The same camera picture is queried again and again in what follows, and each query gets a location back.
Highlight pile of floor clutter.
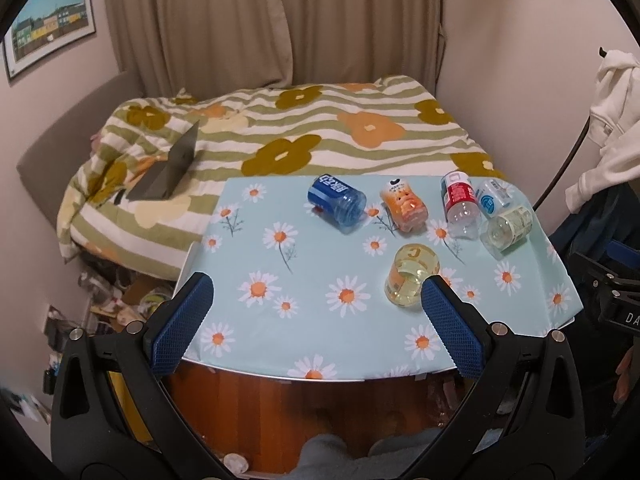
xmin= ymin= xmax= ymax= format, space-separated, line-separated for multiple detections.
xmin=42 ymin=269 xmax=177 ymax=346

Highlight black cable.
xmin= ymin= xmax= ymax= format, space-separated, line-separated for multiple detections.
xmin=532 ymin=114 xmax=594 ymax=211

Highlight white hoodie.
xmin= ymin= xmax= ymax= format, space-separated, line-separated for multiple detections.
xmin=565 ymin=49 xmax=640 ymax=214

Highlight red label plastic cup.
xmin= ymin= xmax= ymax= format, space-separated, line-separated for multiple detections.
xmin=440 ymin=171 xmax=482 ymax=240

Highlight grey bed headboard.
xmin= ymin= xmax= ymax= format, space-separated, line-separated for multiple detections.
xmin=16 ymin=71 xmax=147 ymax=221

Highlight pale green label plastic cup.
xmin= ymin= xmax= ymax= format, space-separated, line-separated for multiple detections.
xmin=480 ymin=205 xmax=535 ymax=256

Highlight light blue label plastic cup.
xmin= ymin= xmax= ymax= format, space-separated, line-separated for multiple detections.
xmin=474 ymin=178 xmax=512 ymax=220

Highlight flower striped blanket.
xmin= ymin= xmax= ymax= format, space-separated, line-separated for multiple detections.
xmin=56 ymin=76 xmax=512 ymax=282

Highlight beige curtain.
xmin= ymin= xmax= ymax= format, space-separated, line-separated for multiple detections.
xmin=102 ymin=0 xmax=294 ymax=100
xmin=278 ymin=0 xmax=447 ymax=92

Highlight daisy print tablecloth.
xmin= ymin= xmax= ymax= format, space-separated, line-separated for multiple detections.
xmin=175 ymin=176 xmax=584 ymax=382

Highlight person's grey trouser legs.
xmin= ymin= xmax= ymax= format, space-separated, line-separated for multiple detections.
xmin=291 ymin=428 xmax=451 ymax=480

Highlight dark blue clothing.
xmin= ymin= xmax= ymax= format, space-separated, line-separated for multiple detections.
xmin=547 ymin=180 xmax=640 ymax=281

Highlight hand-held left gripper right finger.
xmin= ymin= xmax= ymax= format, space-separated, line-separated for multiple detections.
xmin=419 ymin=275 xmax=587 ymax=480

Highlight grey laptop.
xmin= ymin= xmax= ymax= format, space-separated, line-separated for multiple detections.
xmin=125 ymin=120 xmax=201 ymax=202

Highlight orange label plastic cup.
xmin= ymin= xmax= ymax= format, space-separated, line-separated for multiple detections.
xmin=380 ymin=178 xmax=431 ymax=235

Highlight person's right hand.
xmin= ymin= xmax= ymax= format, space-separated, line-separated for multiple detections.
xmin=616 ymin=344 xmax=638 ymax=387

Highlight framed wall picture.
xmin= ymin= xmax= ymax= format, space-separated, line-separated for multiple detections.
xmin=2 ymin=0 xmax=97 ymax=82

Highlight yellow clear plastic cup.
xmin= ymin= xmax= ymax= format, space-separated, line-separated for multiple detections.
xmin=384 ymin=244 xmax=441 ymax=308

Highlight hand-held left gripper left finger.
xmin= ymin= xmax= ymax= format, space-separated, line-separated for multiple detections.
xmin=50 ymin=272 xmax=224 ymax=480

